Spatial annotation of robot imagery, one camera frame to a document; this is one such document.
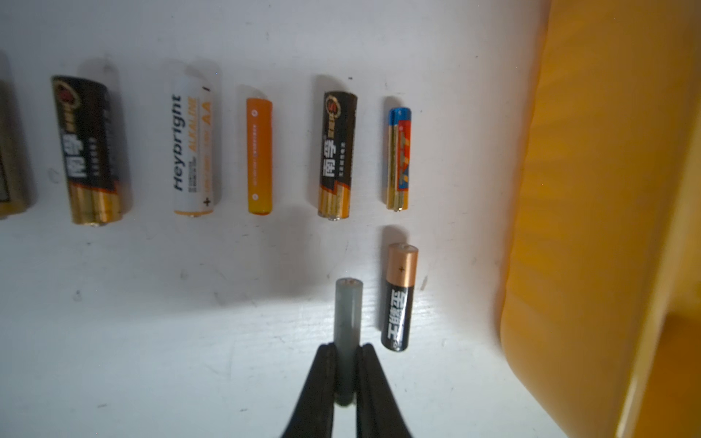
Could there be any red gold blue battery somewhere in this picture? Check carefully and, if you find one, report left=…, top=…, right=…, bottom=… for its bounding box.
left=386, top=107, right=412, bottom=212

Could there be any orange battery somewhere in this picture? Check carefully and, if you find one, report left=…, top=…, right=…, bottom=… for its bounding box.
left=246, top=98, right=273, bottom=215

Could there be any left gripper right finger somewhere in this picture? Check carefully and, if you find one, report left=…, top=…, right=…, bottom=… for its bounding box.
left=355, top=343, right=412, bottom=438

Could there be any black Duracell battery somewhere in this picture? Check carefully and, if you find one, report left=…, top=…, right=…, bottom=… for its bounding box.
left=381, top=243, right=419, bottom=352

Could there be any black gold slim battery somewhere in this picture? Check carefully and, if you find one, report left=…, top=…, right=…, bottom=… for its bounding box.
left=51, top=76, right=122, bottom=227

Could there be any yellow plastic storage box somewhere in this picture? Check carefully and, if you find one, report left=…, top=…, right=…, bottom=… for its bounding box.
left=499, top=1, right=700, bottom=437

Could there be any pale grey battery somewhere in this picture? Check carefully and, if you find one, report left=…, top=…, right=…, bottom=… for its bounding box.
left=333, top=277, right=363, bottom=406

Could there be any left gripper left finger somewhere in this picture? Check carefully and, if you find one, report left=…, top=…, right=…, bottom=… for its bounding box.
left=282, top=343, right=337, bottom=438

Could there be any white alkaline AA battery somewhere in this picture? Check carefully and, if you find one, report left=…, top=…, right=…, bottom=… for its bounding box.
left=171, top=75, right=215, bottom=217

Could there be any gold Guangming battery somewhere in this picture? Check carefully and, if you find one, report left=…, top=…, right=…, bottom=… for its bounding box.
left=1, top=81, right=28, bottom=220

